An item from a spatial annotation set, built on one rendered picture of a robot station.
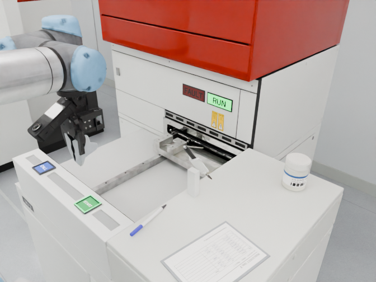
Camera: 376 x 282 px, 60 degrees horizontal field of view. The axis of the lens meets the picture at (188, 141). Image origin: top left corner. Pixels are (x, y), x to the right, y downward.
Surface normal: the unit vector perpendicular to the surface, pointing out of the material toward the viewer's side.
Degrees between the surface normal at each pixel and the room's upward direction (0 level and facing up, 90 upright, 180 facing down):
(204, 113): 90
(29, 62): 49
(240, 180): 0
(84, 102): 90
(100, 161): 0
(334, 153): 90
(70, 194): 0
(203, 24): 90
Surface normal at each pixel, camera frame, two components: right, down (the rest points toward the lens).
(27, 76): 0.88, 0.18
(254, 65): 0.73, 0.35
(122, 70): -0.68, 0.36
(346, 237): 0.01, -0.87
